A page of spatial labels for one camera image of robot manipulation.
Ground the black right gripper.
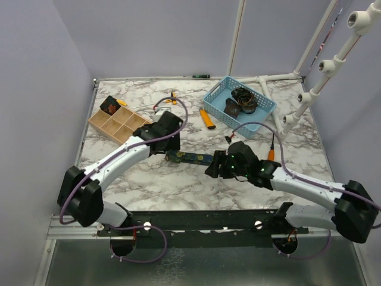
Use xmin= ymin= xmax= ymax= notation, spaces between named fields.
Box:
xmin=205 ymin=150 xmax=249 ymax=179

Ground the blue yellow floral tie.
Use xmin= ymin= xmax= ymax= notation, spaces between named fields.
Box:
xmin=165 ymin=151 xmax=213 ymax=166

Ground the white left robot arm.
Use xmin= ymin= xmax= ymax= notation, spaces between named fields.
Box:
xmin=57 ymin=111 xmax=186 ymax=235

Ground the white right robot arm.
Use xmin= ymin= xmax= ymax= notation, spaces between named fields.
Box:
xmin=205 ymin=141 xmax=379 ymax=244

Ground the yellow utility knife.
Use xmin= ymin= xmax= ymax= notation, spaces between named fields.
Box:
xmin=199 ymin=108 xmax=216 ymax=130

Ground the wooden compartment tray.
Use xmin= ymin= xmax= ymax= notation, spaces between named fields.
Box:
xmin=88 ymin=107 xmax=151 ymax=145

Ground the green black marker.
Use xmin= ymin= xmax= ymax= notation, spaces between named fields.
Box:
xmin=192 ymin=74 xmax=210 ymax=79

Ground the folded dark patterned tie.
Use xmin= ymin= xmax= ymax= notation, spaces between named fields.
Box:
xmin=224 ymin=98 xmax=241 ymax=119

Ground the rolled dark orange-leaf tie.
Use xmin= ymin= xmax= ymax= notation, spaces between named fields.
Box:
xmin=100 ymin=96 xmax=121 ymax=116

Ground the light blue plastic basket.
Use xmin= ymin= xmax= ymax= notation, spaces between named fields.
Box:
xmin=203 ymin=76 xmax=277 ymax=139

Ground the white PVC pipe rack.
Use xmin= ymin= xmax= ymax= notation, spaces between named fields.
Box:
xmin=238 ymin=0 xmax=381 ymax=138

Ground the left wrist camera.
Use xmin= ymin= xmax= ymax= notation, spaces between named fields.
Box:
xmin=152 ymin=110 xmax=168 ymax=122

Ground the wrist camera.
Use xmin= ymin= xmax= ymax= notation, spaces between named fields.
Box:
xmin=224 ymin=134 xmax=235 ymax=144
xmin=152 ymin=110 xmax=168 ymax=122

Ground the yellow black wire stripper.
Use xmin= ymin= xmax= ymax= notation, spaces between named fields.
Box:
xmin=165 ymin=92 xmax=177 ymax=105

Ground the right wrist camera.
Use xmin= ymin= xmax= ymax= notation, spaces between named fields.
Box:
xmin=224 ymin=134 xmax=235 ymax=144

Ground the orange handled screwdriver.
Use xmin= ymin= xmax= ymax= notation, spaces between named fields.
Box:
xmin=267 ymin=134 xmax=274 ymax=161

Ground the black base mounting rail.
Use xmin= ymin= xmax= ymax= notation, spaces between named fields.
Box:
xmin=59 ymin=202 xmax=316 ymax=251

